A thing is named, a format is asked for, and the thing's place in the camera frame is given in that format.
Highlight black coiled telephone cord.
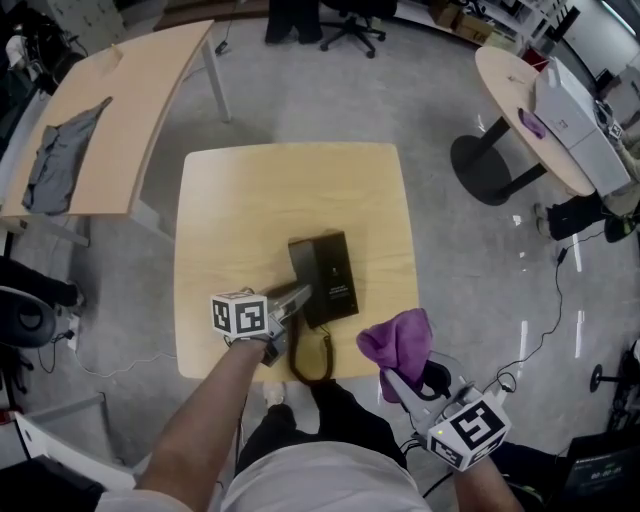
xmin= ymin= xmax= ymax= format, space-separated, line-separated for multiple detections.
xmin=286 ymin=313 xmax=336 ymax=385

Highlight black floor cable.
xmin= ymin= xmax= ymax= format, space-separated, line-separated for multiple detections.
xmin=493 ymin=231 xmax=607 ymax=397

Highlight person's black trousers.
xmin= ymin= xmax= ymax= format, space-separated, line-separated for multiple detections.
xmin=234 ymin=378 xmax=410 ymax=477

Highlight grey garment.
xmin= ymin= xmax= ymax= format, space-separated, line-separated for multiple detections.
xmin=21 ymin=96 xmax=114 ymax=217

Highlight person's white shoe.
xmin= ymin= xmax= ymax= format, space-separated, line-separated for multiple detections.
xmin=262 ymin=381 xmax=286 ymax=409

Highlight black stool base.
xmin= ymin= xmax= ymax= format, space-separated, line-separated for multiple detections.
xmin=588 ymin=337 xmax=640 ymax=432

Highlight black office chair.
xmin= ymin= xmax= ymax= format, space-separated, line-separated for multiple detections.
xmin=318 ymin=0 xmax=400 ymax=60

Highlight cardboard boxes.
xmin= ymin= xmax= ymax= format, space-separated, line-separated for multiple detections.
xmin=430 ymin=0 xmax=516 ymax=51

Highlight small purple cloth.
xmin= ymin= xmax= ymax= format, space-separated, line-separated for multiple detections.
xmin=516 ymin=107 xmax=548 ymax=141

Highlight white storage box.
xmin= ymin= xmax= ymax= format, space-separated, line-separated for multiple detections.
xmin=0 ymin=410 xmax=139 ymax=494

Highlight person's left forearm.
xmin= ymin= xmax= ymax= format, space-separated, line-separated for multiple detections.
xmin=136 ymin=338 xmax=267 ymax=512

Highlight person's right forearm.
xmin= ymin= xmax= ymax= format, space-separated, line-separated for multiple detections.
xmin=451 ymin=453 xmax=527 ymax=512

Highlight black laptop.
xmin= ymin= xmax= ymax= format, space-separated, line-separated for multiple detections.
xmin=562 ymin=432 xmax=640 ymax=512

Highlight white floor cable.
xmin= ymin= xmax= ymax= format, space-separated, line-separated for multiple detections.
xmin=73 ymin=347 xmax=178 ymax=379

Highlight white power strip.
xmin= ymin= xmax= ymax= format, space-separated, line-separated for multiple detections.
xmin=63 ymin=313 xmax=83 ymax=353

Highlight large light wooden desk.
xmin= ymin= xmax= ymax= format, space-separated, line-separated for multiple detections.
xmin=0 ymin=19 xmax=232 ymax=249

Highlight round wooden table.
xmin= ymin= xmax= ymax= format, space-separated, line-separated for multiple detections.
xmin=449 ymin=44 xmax=632 ymax=207

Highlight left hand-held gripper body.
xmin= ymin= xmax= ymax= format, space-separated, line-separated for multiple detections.
xmin=210 ymin=289 xmax=301 ymax=369

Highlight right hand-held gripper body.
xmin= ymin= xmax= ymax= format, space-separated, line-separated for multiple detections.
xmin=405 ymin=380 xmax=513 ymax=473

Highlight person's white shirt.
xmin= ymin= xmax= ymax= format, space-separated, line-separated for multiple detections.
xmin=218 ymin=441 xmax=432 ymax=512

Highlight black telephone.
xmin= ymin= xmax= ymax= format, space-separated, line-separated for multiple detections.
xmin=287 ymin=228 xmax=362 ymax=330

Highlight black round chair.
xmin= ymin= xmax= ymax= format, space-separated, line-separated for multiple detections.
xmin=0 ymin=284 xmax=58 ymax=351

